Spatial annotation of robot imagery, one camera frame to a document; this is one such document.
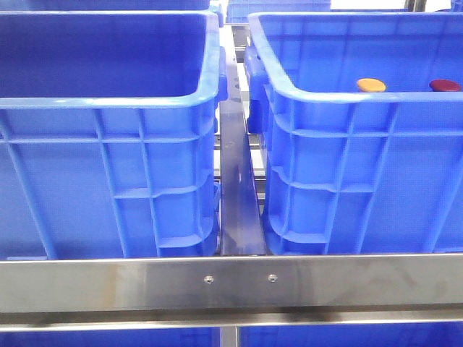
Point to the stainless steel front rail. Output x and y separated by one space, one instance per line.
230 291

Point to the blue plastic crate left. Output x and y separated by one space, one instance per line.
108 122

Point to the red mushroom push button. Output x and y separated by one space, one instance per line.
443 85

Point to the blue plastic crate right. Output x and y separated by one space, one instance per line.
351 172

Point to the yellow mushroom push button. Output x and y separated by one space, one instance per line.
371 85

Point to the blue crate far centre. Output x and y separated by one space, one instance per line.
237 11

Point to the blue crate behind left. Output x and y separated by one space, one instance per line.
113 5

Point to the blue crate lower left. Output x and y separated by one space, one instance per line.
155 337

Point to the blue crate lower right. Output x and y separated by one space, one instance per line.
399 334

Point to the blue plastic crate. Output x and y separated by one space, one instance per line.
351 172
108 122

